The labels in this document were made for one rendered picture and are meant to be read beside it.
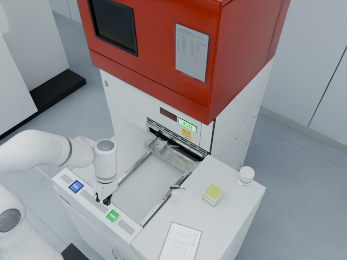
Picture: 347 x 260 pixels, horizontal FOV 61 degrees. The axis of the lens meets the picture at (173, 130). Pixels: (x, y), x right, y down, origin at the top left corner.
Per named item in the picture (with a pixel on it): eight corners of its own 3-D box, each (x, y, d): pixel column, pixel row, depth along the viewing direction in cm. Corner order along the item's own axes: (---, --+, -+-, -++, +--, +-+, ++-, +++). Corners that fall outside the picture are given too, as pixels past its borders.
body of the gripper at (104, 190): (109, 162, 121) (109, 181, 128) (89, 176, 114) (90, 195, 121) (122, 172, 118) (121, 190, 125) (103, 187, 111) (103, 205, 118)
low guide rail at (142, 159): (158, 143, 185) (158, 140, 183) (160, 145, 184) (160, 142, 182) (98, 200, 159) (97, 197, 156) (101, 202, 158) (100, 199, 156)
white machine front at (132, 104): (111, 108, 207) (100, 59, 178) (208, 166, 174) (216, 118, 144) (108, 110, 206) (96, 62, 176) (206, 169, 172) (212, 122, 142)
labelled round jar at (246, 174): (241, 174, 152) (244, 163, 145) (253, 181, 150) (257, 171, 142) (234, 183, 149) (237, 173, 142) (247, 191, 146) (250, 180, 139)
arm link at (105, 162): (88, 170, 114) (106, 182, 110) (86, 144, 105) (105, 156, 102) (104, 158, 119) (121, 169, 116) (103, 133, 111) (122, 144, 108)
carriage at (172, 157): (152, 139, 183) (152, 136, 181) (201, 169, 168) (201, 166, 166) (143, 147, 179) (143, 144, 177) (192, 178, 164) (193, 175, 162)
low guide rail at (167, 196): (193, 165, 174) (193, 162, 172) (196, 167, 173) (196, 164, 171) (136, 230, 147) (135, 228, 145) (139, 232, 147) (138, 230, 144)
